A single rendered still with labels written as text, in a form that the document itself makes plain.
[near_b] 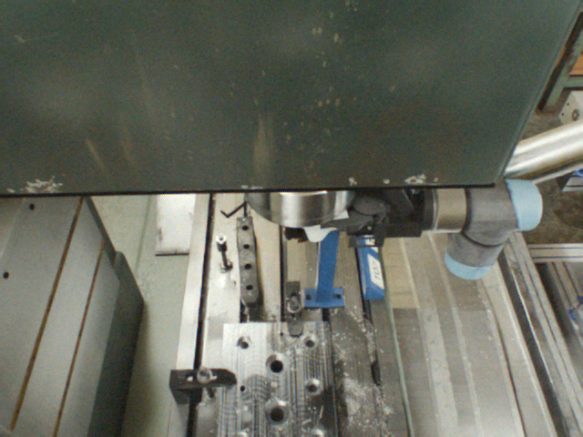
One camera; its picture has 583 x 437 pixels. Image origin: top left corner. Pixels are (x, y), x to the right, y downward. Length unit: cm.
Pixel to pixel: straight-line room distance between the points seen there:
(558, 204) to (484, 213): 222
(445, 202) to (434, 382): 75
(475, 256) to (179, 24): 59
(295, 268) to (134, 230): 74
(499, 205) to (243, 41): 47
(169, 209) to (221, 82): 136
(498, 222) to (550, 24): 38
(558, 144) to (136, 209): 144
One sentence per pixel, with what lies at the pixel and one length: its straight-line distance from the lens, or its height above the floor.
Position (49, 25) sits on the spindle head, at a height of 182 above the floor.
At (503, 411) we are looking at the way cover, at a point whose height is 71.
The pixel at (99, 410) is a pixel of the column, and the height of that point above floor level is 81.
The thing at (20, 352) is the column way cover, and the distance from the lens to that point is 91.
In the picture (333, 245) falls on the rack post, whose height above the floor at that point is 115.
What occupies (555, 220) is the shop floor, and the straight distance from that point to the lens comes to 290.
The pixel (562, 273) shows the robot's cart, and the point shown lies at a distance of 241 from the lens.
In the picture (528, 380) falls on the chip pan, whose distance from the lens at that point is 159.
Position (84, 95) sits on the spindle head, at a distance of 48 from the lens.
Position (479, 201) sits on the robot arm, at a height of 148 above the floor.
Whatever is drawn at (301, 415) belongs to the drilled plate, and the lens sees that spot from 109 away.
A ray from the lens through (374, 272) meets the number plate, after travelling 130.
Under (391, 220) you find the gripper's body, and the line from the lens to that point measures 77.
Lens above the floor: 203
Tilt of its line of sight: 51 degrees down
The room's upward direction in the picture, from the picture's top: straight up
